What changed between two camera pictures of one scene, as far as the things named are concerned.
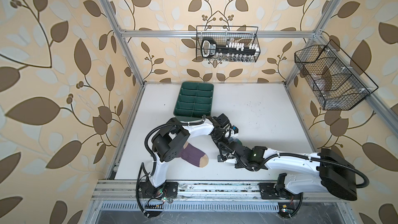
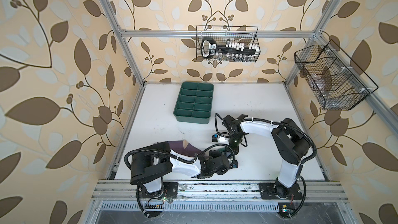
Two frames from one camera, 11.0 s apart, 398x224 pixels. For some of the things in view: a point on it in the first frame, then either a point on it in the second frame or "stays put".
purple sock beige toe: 194,155 stays put
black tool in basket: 209,48 stays put
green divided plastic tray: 194,101 stays put
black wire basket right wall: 333,80 stays put
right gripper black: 237,165 to 233,151
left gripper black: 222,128 to 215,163
